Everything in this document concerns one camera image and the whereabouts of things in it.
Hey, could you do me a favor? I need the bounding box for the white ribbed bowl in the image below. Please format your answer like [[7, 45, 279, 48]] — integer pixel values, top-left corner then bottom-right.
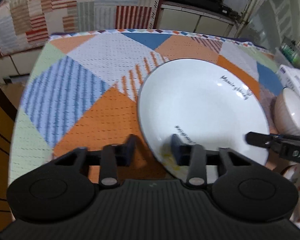
[[274, 87, 300, 136]]

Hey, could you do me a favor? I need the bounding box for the white plate with lettering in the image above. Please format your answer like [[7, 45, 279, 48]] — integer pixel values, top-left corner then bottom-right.
[[138, 59, 269, 180]]

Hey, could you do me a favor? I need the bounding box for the white tissue pack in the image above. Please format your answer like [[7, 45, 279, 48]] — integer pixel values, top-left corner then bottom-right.
[[276, 64, 300, 96]]

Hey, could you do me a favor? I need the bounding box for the colourful patchwork tablecloth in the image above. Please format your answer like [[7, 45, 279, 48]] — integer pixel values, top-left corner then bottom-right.
[[8, 29, 283, 182]]

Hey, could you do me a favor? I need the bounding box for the green plastic basket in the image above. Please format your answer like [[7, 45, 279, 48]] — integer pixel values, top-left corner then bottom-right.
[[276, 37, 300, 69]]

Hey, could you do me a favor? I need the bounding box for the yellow wooden chair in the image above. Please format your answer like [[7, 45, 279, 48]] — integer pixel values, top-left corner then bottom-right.
[[0, 72, 18, 233]]

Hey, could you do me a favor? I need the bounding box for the striped patchwork counter cloth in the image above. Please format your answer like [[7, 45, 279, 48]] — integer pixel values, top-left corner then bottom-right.
[[0, 0, 160, 57]]

